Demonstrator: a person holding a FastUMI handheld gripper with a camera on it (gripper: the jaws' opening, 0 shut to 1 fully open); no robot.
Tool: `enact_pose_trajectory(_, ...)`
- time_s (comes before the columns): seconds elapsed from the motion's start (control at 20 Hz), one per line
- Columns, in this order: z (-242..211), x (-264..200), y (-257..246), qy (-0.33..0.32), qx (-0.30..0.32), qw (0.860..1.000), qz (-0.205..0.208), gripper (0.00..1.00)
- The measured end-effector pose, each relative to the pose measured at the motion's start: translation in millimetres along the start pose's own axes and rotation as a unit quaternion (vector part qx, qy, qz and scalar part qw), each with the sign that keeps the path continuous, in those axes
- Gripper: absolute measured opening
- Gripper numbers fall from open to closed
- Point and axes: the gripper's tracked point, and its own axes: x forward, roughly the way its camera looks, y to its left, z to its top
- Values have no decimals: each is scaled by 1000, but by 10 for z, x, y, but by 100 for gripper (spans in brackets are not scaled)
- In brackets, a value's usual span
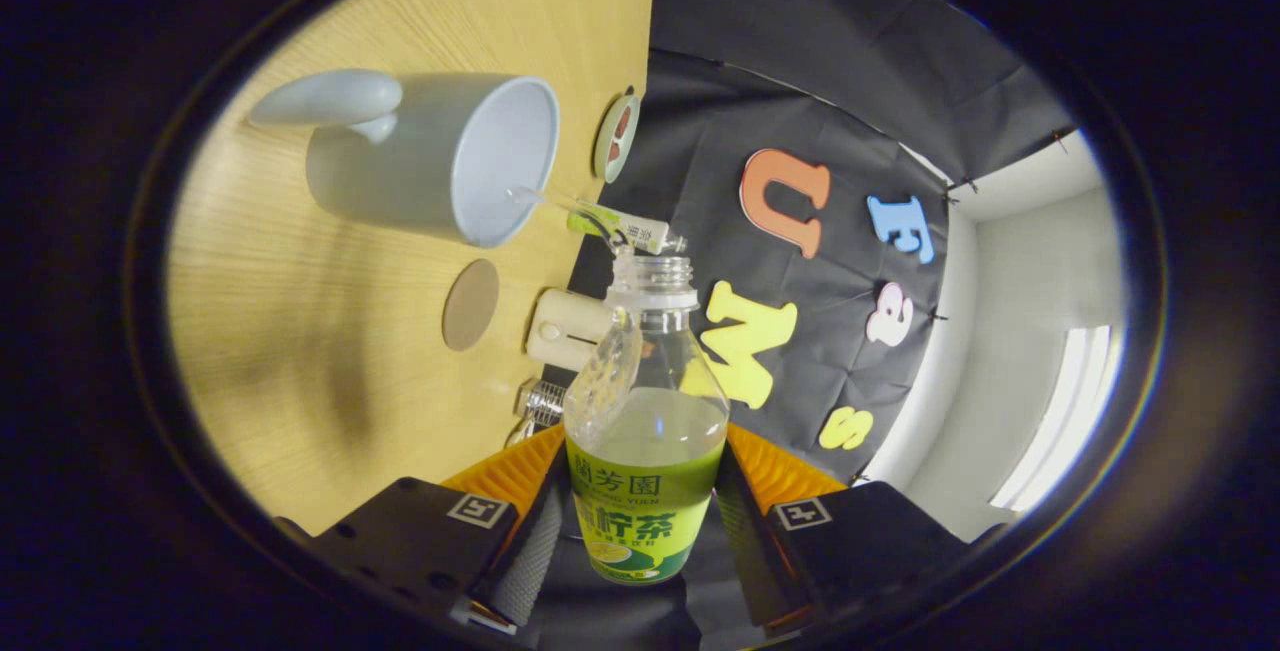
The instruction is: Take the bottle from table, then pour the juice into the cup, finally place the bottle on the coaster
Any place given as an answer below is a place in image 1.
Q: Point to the metal utensil holder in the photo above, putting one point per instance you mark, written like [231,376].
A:
[542,401]

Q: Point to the ceiling light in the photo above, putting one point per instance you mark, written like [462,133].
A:
[1060,411]

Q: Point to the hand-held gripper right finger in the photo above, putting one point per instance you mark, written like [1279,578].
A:
[860,541]

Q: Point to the slim white green bottle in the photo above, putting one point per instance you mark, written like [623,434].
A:
[640,228]

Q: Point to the white cup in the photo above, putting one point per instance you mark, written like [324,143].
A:
[400,166]

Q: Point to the green label juice bottle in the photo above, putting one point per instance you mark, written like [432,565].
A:
[645,501]

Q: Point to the round brown coaster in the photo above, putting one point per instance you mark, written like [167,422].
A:
[471,304]

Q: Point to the white toaster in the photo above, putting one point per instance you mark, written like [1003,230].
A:
[562,329]

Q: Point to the pale green plate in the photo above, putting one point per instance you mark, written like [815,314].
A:
[603,146]

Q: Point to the wooden table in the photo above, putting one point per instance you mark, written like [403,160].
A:
[300,351]

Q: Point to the black backdrop cloth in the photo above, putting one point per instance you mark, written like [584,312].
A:
[800,81]

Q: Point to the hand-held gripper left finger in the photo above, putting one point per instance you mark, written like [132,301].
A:
[420,541]

